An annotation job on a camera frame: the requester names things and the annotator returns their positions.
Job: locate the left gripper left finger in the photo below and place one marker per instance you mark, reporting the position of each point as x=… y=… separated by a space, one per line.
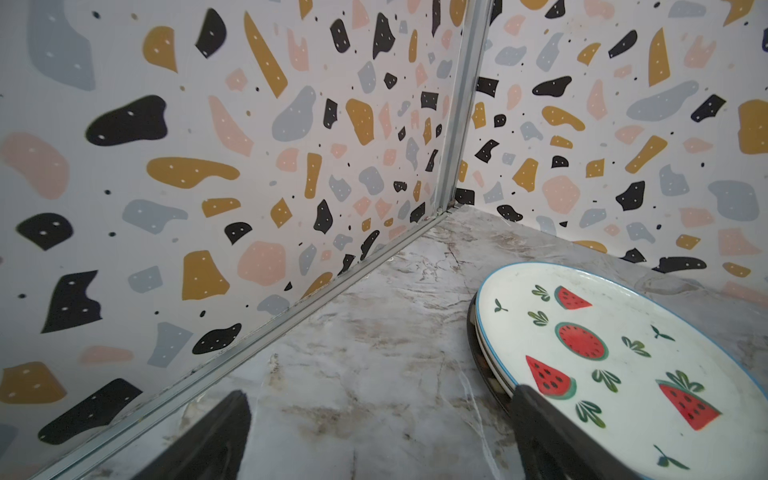
x=211 y=449

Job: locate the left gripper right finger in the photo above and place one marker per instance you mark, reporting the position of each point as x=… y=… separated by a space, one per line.
x=552 y=447

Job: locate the watermelon pattern plate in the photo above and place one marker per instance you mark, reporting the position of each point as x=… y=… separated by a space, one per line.
x=644 y=383

